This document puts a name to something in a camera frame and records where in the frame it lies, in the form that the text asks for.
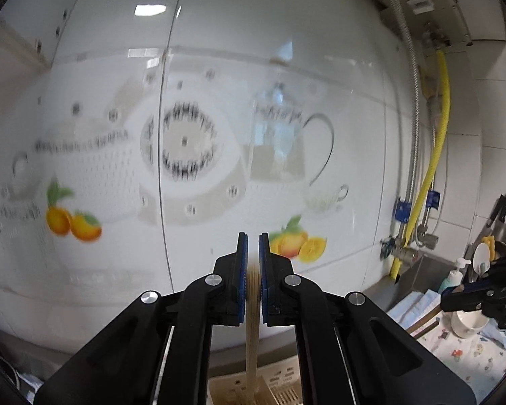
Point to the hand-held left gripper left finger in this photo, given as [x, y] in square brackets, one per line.
[242, 278]

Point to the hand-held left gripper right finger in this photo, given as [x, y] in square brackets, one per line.
[264, 278]

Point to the printed baby blanket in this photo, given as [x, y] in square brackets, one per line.
[455, 354]

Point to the white ceramic bowl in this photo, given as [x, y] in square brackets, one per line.
[466, 325]

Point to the white plastic spoon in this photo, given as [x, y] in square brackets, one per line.
[480, 257]

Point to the light bamboo chopstick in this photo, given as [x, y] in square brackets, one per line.
[252, 346]

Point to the chrome angle valve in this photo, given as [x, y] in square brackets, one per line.
[428, 239]

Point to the brown wooden chopstick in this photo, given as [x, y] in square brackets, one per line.
[423, 321]

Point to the teal soap pump bottle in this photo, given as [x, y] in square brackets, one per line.
[454, 279]

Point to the beige plastic utensil holder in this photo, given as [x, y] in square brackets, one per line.
[278, 382]

